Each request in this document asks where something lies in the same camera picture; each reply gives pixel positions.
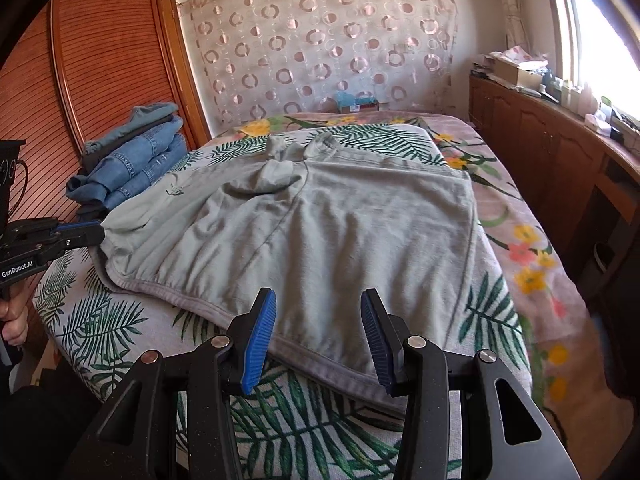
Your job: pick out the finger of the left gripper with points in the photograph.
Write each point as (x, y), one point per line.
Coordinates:
(74, 240)
(83, 228)

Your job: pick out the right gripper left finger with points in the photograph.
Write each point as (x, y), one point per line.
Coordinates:
(250, 336)

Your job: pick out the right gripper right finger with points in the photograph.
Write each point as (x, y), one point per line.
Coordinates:
(386, 336)

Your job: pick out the grey-green pants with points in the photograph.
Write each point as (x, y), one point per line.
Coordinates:
(318, 224)

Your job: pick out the person's left hand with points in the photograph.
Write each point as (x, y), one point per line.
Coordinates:
(14, 315)

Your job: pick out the folded blue jeans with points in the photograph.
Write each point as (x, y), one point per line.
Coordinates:
(131, 169)

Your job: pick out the dark folded garment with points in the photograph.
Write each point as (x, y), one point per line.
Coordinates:
(139, 146)

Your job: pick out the folded grey-blue garment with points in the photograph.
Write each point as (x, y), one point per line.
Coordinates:
(140, 116)

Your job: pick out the wooden louvered wardrobe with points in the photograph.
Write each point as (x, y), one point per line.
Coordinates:
(77, 72)

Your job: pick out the pink floral blanket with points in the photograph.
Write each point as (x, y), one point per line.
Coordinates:
(562, 341)

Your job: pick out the blue tissue box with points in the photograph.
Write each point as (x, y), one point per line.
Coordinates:
(348, 103)

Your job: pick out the long wooden sideboard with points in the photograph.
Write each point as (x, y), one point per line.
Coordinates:
(582, 187)

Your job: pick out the pink circle pattern curtain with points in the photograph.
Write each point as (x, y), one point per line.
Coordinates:
(260, 58)

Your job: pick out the cardboard box on sideboard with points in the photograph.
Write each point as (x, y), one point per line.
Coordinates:
(527, 74)

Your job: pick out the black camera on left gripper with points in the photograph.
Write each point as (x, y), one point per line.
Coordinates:
(10, 158)

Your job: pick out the window with wooden frame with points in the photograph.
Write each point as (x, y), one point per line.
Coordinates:
(593, 55)

